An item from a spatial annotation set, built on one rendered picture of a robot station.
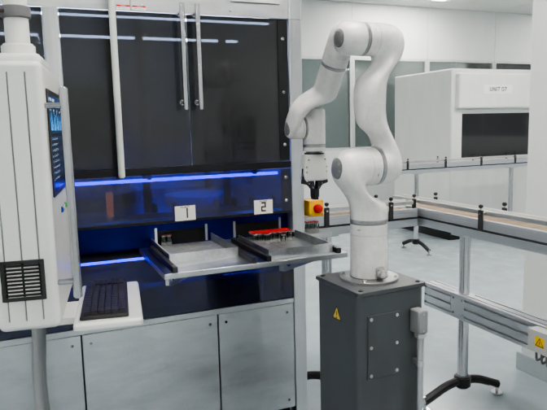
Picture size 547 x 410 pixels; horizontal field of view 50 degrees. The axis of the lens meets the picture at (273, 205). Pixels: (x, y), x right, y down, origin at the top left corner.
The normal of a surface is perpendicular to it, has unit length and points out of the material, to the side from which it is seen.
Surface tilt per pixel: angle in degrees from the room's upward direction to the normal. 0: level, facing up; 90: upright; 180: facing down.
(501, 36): 90
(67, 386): 90
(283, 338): 90
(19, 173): 90
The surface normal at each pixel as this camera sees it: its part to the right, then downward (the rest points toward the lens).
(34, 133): 0.25, 0.12
